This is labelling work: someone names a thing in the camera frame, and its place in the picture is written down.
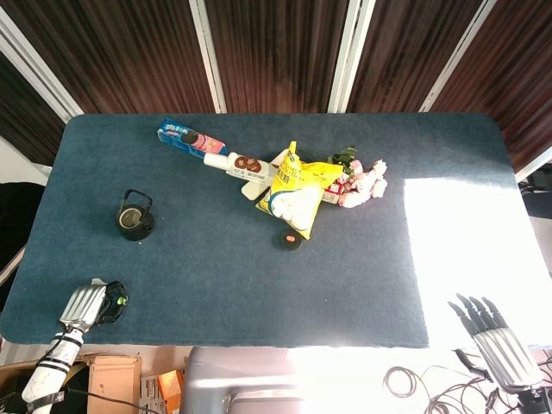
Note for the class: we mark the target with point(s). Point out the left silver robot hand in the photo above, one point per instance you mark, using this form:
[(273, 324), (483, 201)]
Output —
[(82, 307)]

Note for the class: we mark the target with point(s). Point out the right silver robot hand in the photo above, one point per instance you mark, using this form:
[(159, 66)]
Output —
[(504, 353)]

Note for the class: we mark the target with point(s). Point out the tea bag with green tag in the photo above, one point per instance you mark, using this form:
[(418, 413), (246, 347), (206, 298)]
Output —
[(122, 298)]

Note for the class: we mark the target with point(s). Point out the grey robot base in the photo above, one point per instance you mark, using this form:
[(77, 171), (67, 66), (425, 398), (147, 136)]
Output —
[(259, 379)]

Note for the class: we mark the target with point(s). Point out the black kettle with tea bag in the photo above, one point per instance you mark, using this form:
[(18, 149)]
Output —
[(134, 220)]

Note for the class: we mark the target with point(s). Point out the small black round disc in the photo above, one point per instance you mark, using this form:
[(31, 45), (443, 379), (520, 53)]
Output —
[(289, 240)]

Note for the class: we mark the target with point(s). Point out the yellow marshmallow bag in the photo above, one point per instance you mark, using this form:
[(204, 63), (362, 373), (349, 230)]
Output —
[(293, 194)]

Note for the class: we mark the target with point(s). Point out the brown cardboard box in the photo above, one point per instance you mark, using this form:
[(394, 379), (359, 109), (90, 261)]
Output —
[(113, 379)]

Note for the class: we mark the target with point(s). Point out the small orange box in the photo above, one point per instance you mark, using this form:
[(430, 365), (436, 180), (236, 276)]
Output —
[(170, 388)]

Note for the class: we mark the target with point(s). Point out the blue felt table cloth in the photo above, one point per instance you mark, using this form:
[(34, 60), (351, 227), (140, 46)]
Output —
[(224, 284)]

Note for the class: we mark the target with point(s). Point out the blue oreo cookie box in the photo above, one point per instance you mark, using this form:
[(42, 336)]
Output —
[(190, 138)]

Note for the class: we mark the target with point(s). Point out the plain white flat box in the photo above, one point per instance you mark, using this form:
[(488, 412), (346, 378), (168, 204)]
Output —
[(252, 190)]

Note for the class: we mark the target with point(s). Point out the white chocolate cookie box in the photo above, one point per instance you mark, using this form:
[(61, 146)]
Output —
[(241, 167)]

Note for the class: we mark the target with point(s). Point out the pink rose bouquet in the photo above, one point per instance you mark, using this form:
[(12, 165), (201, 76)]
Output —
[(362, 185)]

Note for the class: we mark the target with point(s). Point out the red white snack pack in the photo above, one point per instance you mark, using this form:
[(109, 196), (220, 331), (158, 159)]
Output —
[(334, 192)]

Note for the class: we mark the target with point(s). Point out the white partition frame post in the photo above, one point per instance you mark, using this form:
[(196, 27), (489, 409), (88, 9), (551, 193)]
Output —
[(457, 56), (347, 60), (535, 166), (209, 60), (39, 73)]

